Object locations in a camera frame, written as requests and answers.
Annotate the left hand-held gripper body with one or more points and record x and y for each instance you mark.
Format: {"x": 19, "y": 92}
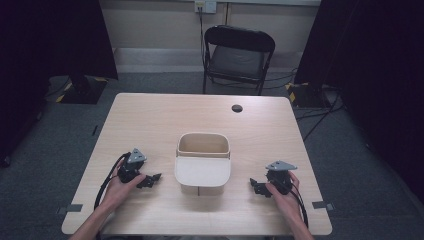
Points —
{"x": 130, "y": 170}

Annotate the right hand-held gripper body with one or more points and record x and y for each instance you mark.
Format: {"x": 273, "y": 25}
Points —
{"x": 280, "y": 180}

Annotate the person's right hand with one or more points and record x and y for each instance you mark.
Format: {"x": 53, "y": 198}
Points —
{"x": 288, "y": 203}

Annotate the person's left hand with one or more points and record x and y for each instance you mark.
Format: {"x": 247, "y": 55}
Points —
{"x": 118, "y": 193}

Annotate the beige plastic bin with lid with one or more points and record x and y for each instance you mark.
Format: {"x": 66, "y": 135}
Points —
{"x": 202, "y": 171}

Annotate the grey tape strip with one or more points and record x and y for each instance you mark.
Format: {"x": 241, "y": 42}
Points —
{"x": 321, "y": 205}
{"x": 71, "y": 208}

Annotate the black stand base yellow tape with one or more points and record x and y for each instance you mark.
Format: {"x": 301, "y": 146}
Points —
{"x": 305, "y": 95}
{"x": 85, "y": 91}

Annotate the black folding chair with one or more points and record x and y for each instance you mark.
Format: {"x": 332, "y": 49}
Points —
{"x": 238, "y": 60}

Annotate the dark curtain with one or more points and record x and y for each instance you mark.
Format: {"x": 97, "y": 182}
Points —
{"x": 376, "y": 73}
{"x": 43, "y": 60}

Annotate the white wall socket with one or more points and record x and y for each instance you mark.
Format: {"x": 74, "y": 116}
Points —
{"x": 205, "y": 6}

